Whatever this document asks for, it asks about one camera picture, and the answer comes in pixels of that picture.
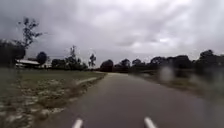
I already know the small round tree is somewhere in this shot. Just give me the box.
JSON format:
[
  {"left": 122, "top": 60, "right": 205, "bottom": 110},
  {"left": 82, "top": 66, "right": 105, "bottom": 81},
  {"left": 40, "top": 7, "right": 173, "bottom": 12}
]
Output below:
[{"left": 35, "top": 51, "right": 48, "bottom": 66}]

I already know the row of dark trees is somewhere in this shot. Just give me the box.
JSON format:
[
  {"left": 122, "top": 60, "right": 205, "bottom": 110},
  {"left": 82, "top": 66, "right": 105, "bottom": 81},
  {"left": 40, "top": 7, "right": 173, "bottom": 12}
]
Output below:
[{"left": 99, "top": 49, "right": 224, "bottom": 75}]

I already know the grey asphalt road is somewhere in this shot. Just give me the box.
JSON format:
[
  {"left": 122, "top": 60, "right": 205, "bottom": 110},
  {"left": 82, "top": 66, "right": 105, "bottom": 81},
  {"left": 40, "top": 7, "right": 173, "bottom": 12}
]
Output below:
[{"left": 33, "top": 72, "right": 224, "bottom": 128}]

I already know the low building with pale roof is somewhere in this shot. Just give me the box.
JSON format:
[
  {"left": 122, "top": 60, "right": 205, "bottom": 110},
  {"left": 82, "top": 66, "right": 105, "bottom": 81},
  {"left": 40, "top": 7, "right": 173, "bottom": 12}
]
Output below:
[{"left": 14, "top": 58, "right": 53, "bottom": 70}]

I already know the dark bushy tree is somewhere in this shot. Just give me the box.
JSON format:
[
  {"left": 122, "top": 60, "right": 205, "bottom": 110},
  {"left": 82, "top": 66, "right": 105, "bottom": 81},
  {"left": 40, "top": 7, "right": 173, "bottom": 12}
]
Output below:
[{"left": 0, "top": 39, "right": 27, "bottom": 68}]

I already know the robot's own part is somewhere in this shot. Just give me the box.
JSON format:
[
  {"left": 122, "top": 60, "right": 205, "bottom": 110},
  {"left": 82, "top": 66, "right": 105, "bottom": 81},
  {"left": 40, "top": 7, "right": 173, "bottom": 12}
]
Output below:
[
  {"left": 143, "top": 116, "right": 158, "bottom": 128},
  {"left": 71, "top": 117, "right": 84, "bottom": 128}
]

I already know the small slender tree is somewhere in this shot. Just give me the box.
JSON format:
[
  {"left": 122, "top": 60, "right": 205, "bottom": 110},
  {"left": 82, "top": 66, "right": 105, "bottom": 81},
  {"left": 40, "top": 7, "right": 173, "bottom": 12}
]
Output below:
[{"left": 87, "top": 53, "right": 98, "bottom": 69}]

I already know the clump of trees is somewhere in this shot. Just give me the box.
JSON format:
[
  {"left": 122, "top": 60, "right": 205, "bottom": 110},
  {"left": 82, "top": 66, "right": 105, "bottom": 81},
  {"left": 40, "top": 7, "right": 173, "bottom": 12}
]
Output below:
[{"left": 50, "top": 45, "right": 89, "bottom": 71}]

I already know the tall thin tree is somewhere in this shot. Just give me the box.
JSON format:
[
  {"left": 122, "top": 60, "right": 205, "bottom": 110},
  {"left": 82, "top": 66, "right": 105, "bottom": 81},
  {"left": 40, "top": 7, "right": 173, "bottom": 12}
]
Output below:
[{"left": 16, "top": 17, "right": 45, "bottom": 61}]

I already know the patchy grass verge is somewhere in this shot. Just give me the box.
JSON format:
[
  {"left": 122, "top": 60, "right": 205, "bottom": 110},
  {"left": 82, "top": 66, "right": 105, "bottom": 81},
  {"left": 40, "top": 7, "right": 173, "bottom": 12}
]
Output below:
[{"left": 0, "top": 68, "right": 108, "bottom": 128}]

